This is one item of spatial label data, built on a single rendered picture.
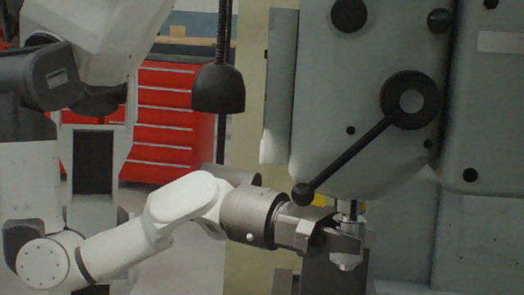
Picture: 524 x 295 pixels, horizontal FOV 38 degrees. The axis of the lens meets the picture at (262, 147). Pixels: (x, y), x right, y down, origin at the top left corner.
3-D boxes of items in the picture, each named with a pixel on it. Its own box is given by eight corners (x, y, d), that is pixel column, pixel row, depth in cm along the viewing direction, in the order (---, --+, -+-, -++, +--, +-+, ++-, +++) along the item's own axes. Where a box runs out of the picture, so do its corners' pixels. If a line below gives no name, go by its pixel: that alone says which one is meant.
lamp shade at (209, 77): (187, 104, 104) (188, 58, 103) (238, 105, 106) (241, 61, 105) (195, 113, 97) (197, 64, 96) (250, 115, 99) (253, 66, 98)
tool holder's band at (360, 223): (372, 226, 107) (373, 220, 107) (350, 232, 104) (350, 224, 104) (348, 217, 111) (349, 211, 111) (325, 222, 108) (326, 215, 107)
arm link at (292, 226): (311, 211, 103) (234, 194, 108) (304, 279, 105) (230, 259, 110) (347, 192, 114) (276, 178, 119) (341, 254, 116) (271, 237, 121)
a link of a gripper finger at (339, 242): (360, 257, 105) (318, 247, 108) (363, 235, 104) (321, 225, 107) (356, 260, 103) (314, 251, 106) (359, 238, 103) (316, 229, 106)
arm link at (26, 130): (-28, 145, 120) (-34, 56, 120) (16, 142, 128) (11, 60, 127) (28, 141, 114) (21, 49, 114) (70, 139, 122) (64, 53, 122)
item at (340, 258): (369, 261, 108) (372, 226, 107) (346, 268, 105) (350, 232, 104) (345, 251, 112) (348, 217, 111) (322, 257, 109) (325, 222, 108)
